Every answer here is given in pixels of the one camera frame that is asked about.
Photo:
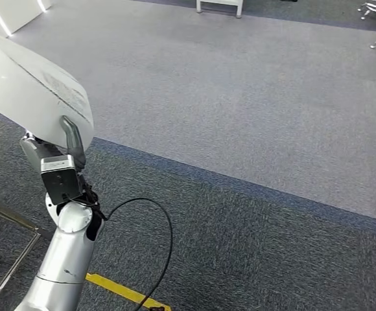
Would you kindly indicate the steel floor frame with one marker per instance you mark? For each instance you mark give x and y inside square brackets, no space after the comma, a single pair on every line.
[19,256]

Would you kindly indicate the white bench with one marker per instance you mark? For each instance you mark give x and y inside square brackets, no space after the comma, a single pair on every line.
[220,2]

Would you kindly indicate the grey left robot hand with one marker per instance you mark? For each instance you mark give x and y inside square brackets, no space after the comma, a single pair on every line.
[74,141]

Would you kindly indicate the pale and black wrist camera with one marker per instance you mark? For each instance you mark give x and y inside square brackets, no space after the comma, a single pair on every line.
[60,182]

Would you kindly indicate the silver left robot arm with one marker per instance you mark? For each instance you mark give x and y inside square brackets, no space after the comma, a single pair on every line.
[64,257]

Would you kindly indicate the white curved plastic panel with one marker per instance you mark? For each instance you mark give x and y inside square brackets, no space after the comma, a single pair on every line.
[23,81]

